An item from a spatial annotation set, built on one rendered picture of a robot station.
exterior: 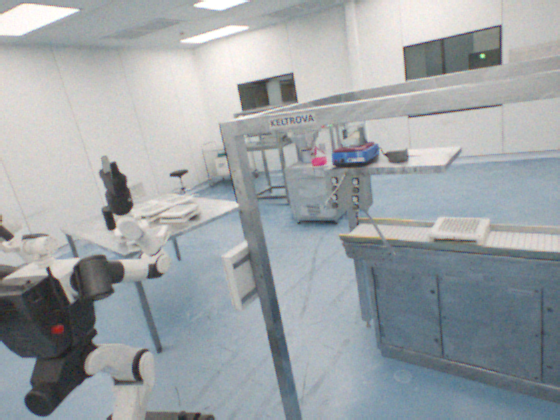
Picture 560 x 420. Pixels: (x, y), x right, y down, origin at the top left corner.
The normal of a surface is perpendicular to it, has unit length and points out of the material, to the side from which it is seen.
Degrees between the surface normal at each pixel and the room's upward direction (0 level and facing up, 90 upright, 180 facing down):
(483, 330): 90
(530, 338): 90
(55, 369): 45
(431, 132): 90
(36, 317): 90
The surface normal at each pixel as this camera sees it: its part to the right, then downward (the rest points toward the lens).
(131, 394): -0.27, -0.48
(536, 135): -0.46, 0.33
